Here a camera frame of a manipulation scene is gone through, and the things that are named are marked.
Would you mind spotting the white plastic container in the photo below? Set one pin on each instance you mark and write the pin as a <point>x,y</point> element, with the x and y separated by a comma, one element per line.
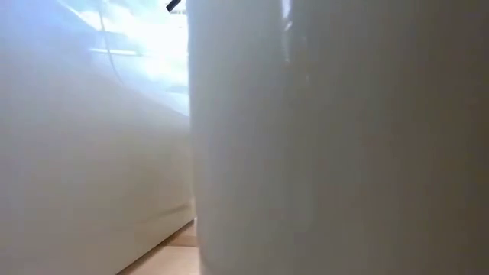
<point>344,153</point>
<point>76,172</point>

